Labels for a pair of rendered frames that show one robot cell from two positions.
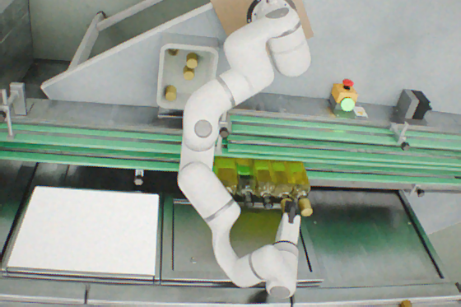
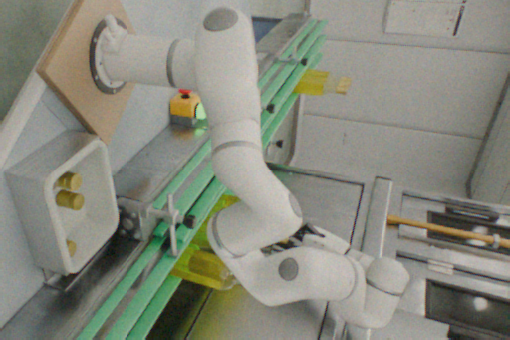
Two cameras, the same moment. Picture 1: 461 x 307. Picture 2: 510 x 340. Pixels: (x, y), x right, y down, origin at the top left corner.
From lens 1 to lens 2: 0.83 m
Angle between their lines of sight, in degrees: 42
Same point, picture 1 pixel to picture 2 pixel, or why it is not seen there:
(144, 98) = (22, 290)
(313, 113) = (190, 141)
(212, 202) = (347, 271)
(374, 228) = not seen: hidden behind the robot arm
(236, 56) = (247, 97)
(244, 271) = (388, 304)
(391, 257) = (326, 203)
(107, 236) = not seen: outside the picture
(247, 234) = not seen: hidden behind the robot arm
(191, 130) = (294, 217)
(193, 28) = (37, 135)
